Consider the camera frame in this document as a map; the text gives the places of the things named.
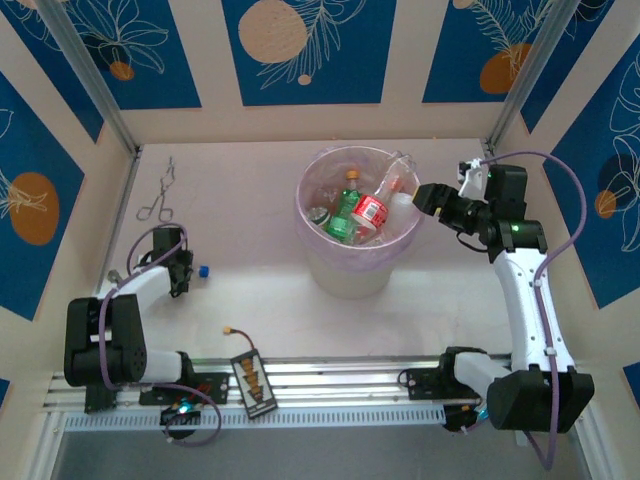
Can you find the white translucent plastic bottle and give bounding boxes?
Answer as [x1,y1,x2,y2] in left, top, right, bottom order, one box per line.
[387,193,420,224]

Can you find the clear faceted plastic bottle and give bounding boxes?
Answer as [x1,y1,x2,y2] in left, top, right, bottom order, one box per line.
[374,151,420,201]

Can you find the green plastic bottle yellow cap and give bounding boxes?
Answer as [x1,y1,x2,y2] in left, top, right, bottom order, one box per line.
[324,169,362,239]

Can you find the white round waste bin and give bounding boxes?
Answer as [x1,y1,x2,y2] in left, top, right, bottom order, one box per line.
[294,144,421,300]

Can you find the metal scissor tongs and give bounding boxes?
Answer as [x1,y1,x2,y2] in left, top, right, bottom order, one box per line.
[136,157,177,224]

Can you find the black power distribution board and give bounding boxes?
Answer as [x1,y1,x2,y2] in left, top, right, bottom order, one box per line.
[229,348,279,420]

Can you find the small lit adapter board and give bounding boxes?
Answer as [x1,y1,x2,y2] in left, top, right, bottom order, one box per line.
[158,399,202,427]
[442,404,489,436]

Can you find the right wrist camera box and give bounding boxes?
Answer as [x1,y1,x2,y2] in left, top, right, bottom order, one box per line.
[457,157,490,200]

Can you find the aluminium frame side rail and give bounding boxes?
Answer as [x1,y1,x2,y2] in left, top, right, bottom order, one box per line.
[97,149,142,296]

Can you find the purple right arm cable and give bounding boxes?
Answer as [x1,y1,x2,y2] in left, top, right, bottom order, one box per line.
[479,148,587,472]

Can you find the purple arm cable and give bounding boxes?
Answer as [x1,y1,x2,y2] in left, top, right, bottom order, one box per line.
[97,223,190,394]
[479,148,587,472]

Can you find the wire with yellow connector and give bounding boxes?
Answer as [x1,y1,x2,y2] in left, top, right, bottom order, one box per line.
[222,325,261,357]

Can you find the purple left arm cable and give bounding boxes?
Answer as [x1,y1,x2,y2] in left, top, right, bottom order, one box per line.
[97,223,190,394]

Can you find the aluminium frame post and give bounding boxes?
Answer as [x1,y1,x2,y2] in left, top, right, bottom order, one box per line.
[485,0,584,151]
[35,0,140,157]

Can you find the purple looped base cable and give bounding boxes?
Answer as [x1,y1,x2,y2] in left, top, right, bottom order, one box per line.
[163,397,224,449]

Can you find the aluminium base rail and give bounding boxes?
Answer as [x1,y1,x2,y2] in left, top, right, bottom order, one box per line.
[43,353,519,417]

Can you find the white slotted cable duct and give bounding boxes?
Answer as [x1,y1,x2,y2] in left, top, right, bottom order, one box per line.
[63,403,447,435]

